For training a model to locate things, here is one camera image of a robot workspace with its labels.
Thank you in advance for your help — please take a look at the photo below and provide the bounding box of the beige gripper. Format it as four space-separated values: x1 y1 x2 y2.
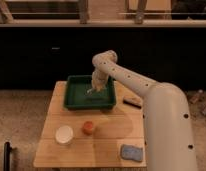
86 69 108 94

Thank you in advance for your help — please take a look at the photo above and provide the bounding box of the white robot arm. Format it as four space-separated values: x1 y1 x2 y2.
91 50 198 171

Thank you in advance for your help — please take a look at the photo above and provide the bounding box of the green plastic tray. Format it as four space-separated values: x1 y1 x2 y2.
63 75 116 110

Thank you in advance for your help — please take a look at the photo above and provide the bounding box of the blue folded towel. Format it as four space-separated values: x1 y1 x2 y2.
120 144 143 162

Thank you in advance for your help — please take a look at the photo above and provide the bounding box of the small orange cup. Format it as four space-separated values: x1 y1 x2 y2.
82 121 95 135

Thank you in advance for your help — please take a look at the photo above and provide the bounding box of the brown black brush block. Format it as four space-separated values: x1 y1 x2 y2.
123 97 142 109

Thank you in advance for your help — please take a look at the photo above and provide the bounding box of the white round bowl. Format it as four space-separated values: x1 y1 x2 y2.
55 125 73 145

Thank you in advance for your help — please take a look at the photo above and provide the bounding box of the wooden table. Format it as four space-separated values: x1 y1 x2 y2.
34 81 146 168

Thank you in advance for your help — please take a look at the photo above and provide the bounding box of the wooden railing shelf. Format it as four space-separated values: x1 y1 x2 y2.
0 0 206 27

